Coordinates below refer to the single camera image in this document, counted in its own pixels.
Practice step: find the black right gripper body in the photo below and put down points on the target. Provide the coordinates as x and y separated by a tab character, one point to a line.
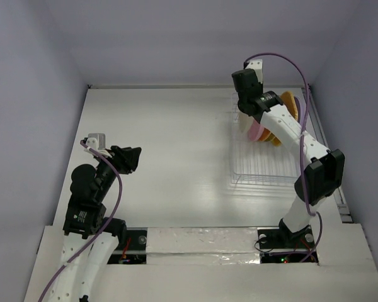
244	107

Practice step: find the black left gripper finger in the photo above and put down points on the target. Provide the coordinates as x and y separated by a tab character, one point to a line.
129	165
131	154

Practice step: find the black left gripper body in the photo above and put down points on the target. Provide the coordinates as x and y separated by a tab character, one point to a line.
117	158

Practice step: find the cream plate with bear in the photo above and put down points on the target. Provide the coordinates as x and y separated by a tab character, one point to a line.
245	122

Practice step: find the pink round plate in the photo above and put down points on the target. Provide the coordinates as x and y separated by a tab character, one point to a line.
255	131

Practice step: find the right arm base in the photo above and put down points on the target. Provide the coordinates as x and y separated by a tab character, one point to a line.
274	248

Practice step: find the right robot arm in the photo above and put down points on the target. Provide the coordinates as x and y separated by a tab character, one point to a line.
321	168

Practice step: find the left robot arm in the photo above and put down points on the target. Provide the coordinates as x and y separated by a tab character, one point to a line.
91	230

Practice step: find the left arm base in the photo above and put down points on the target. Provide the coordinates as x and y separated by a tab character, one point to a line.
133	250

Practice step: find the square woven orange tray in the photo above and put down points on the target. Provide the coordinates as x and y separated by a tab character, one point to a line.
289	101

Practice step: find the round woven orange plate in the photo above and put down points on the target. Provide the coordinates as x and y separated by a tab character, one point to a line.
264	136

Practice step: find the purple plate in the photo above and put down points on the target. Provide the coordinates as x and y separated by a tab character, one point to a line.
300	108

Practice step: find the white foil covered board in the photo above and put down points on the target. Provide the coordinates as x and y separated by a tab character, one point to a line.
201	246

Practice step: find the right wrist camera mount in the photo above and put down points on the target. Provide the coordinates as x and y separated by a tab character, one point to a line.
257	66

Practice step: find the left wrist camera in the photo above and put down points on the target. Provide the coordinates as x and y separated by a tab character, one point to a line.
96	141

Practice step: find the white wire dish rack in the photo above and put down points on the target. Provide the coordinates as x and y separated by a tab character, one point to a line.
258	163

